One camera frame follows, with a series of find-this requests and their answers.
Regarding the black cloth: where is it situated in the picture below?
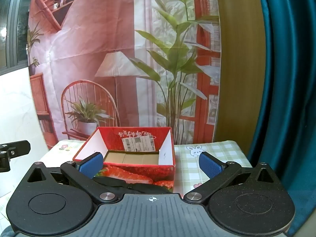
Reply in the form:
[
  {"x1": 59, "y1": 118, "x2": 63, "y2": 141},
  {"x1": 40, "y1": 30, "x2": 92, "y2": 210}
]
[{"x1": 93, "y1": 176, "x2": 173, "y2": 195}]

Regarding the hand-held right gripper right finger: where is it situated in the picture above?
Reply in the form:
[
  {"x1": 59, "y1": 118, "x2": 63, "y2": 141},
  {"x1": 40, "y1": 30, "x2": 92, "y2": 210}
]
[{"x1": 183, "y1": 152, "x2": 283, "y2": 204}]

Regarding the red strawberry print box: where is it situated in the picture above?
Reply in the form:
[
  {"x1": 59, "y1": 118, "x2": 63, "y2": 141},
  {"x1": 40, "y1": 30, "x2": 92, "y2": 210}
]
[{"x1": 72, "y1": 126, "x2": 176, "y2": 193}]

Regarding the teal curtain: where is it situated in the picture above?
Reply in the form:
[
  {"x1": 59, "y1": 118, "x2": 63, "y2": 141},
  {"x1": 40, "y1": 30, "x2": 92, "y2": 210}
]
[{"x1": 247, "y1": 0, "x2": 316, "y2": 237}]

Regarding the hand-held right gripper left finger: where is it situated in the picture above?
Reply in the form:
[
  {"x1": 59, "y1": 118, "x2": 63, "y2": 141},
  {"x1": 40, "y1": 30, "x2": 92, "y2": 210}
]
[{"x1": 23, "y1": 152, "x2": 119, "y2": 203}]

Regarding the grey framed window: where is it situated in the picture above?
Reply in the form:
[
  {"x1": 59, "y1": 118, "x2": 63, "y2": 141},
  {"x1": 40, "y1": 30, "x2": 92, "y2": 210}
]
[{"x1": 0, "y1": 0, "x2": 34, "y2": 74}]

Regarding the yellow wooden panel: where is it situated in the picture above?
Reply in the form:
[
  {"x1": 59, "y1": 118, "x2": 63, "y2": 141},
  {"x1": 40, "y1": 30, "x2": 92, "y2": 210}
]
[{"x1": 213, "y1": 0, "x2": 266, "y2": 144}]

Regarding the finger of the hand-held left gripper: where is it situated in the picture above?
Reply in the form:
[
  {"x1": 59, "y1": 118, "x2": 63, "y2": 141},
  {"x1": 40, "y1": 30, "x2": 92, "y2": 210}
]
[{"x1": 0, "y1": 140, "x2": 31, "y2": 173}]

